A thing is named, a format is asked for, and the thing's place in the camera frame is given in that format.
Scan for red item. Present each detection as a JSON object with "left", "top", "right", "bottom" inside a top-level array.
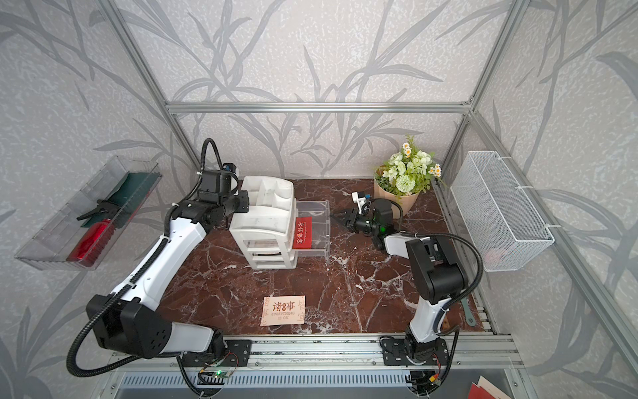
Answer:
[{"left": 292, "top": 217, "right": 312, "bottom": 249}]

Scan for white plastic drawer organizer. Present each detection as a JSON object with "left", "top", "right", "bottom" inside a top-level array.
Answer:
[{"left": 229, "top": 176, "right": 297, "bottom": 270}]

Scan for pink postcard red characters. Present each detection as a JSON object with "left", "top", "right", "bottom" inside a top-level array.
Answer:
[{"left": 261, "top": 296, "right": 306, "bottom": 327}]

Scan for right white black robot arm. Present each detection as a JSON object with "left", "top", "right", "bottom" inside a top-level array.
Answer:
[{"left": 331, "top": 192, "right": 483, "bottom": 367}]

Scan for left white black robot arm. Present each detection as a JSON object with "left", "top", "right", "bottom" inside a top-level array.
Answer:
[{"left": 66, "top": 156, "right": 249, "bottom": 377}]

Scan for potted white flower plant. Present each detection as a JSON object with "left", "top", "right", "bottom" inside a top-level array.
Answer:
[{"left": 374, "top": 136, "right": 443, "bottom": 219}]

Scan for green card in bin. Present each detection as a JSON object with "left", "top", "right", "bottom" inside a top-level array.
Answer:
[{"left": 81, "top": 172, "right": 161, "bottom": 229}]

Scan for black clamp in bin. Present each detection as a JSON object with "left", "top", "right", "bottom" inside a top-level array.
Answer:
[{"left": 76, "top": 199, "right": 121, "bottom": 221}]

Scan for red brush in bin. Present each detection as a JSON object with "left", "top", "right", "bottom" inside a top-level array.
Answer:
[{"left": 66, "top": 219, "right": 116, "bottom": 268}]

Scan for green circuit board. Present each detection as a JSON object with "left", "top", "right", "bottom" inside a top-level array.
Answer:
[{"left": 198, "top": 370, "right": 235, "bottom": 381}]

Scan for red paper at corner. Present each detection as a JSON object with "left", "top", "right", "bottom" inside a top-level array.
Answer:
[{"left": 468, "top": 376, "right": 511, "bottom": 399}]

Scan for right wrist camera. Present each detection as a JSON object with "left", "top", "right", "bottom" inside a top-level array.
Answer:
[{"left": 352, "top": 191, "right": 372, "bottom": 215}]

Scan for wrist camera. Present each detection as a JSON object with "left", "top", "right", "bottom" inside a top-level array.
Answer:
[
  {"left": 352, "top": 191, "right": 372, "bottom": 215},
  {"left": 221, "top": 163, "right": 240, "bottom": 196}
]

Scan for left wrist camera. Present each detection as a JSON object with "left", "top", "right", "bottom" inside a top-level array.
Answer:
[{"left": 221, "top": 163, "right": 240, "bottom": 196}]

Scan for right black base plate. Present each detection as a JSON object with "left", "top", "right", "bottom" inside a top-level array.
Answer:
[{"left": 379, "top": 336, "right": 450, "bottom": 367}]

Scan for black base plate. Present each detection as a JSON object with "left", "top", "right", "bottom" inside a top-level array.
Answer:
[
  {"left": 379, "top": 336, "right": 450, "bottom": 367},
  {"left": 182, "top": 339, "right": 253, "bottom": 368}
]

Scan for aluminium front rail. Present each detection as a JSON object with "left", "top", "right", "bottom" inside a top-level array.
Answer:
[{"left": 104, "top": 333, "right": 524, "bottom": 372}]

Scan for white wire mesh basket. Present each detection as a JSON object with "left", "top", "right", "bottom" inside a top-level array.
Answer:
[{"left": 451, "top": 151, "right": 555, "bottom": 272}]

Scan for clear plastic wall bin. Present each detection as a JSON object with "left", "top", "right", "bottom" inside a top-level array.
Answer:
[{"left": 15, "top": 156, "right": 162, "bottom": 270}]

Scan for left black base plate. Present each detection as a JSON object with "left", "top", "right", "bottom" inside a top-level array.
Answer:
[{"left": 182, "top": 339, "right": 253, "bottom": 368}]

